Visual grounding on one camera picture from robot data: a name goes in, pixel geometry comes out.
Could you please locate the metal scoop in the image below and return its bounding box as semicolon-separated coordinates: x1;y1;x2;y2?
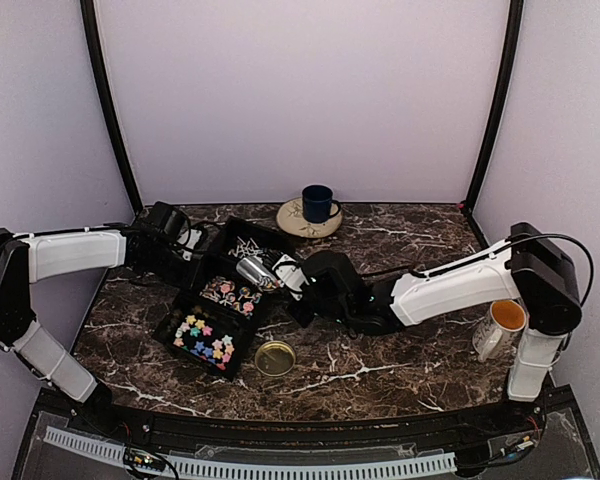
236;256;279;292

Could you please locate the black three-compartment candy tray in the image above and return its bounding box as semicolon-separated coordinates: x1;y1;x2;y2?
153;217;295;380

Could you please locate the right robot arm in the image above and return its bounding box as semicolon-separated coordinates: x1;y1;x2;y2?
273;222;590;434

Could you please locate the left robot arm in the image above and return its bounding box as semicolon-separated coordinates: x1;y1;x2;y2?
0;202;206;436

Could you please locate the gold jar lid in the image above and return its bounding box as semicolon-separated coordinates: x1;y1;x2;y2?
254;341;296;377

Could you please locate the beige ceramic plate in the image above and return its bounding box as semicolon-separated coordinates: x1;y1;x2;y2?
276;197;343;239

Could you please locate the dark blue mug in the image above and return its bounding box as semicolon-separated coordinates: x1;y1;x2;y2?
301;185;342;224

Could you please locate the white mug yellow inside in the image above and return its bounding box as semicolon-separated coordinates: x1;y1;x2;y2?
472;300;527;362

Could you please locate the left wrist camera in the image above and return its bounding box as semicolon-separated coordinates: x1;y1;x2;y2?
176;228;203;261

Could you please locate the white slotted cable duct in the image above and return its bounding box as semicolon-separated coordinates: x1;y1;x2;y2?
43;426;458;479

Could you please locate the left black frame post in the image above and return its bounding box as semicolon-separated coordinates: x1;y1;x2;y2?
79;0;143;214

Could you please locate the black frame post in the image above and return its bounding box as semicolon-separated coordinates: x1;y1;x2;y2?
463;0;524;217
79;0;143;214

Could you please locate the right black frame post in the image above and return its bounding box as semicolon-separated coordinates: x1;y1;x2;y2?
463;0;524;217

